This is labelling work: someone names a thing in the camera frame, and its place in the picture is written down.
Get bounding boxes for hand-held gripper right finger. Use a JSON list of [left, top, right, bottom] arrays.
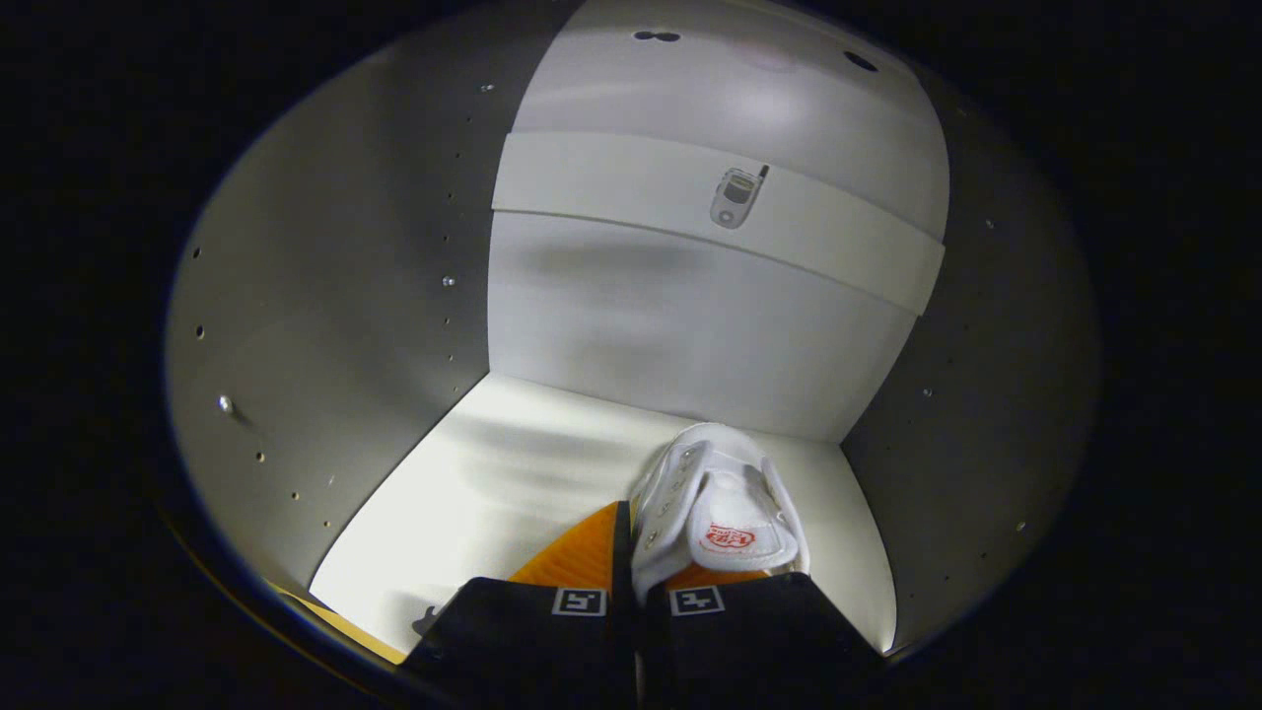
[[641, 562, 888, 710]]

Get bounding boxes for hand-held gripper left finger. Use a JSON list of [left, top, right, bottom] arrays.
[[399, 501, 638, 710]]

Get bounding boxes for white shoe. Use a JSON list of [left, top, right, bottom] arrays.
[[629, 422, 812, 605]]

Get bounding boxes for dark grey shoe cabinet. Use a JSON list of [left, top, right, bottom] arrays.
[[163, 0, 1101, 683]]

